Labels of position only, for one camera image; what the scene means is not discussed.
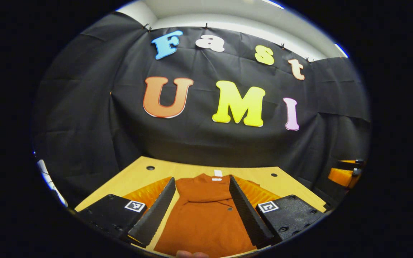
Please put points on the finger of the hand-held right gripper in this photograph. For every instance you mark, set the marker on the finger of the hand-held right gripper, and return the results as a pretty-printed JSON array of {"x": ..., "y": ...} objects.
[
  {"x": 341, "y": 177},
  {"x": 350, "y": 165}
]

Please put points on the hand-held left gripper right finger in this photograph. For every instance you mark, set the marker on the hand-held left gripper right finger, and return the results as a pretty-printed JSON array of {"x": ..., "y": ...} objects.
[{"x": 247, "y": 215}]

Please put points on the orange button shirt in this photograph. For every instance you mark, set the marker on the orange button shirt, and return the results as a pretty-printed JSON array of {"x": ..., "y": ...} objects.
[{"x": 203, "y": 222}]

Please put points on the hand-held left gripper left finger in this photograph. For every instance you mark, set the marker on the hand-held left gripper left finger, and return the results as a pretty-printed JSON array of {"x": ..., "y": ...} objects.
[{"x": 154, "y": 215}]

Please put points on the white paper hang tag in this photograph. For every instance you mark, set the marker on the white paper hang tag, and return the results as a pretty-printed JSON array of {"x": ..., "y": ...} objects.
[{"x": 218, "y": 173}]

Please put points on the black backdrop cloth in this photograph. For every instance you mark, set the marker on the black backdrop cloth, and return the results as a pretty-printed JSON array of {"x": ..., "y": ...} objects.
[{"x": 206, "y": 143}]

